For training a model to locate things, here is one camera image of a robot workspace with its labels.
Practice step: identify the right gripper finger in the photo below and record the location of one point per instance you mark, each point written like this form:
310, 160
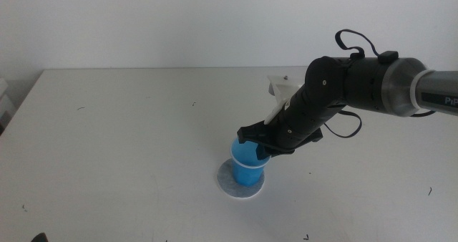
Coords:
250, 134
264, 152

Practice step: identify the blue plastic cup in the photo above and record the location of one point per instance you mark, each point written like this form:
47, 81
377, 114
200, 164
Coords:
247, 174

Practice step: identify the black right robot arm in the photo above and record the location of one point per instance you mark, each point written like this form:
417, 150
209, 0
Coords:
368, 84

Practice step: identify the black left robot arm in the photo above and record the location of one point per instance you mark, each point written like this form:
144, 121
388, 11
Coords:
40, 238

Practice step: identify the grey round cup mat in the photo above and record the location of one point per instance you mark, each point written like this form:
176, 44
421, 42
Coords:
229, 186

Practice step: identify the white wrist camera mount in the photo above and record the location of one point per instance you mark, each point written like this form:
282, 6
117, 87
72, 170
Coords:
284, 89

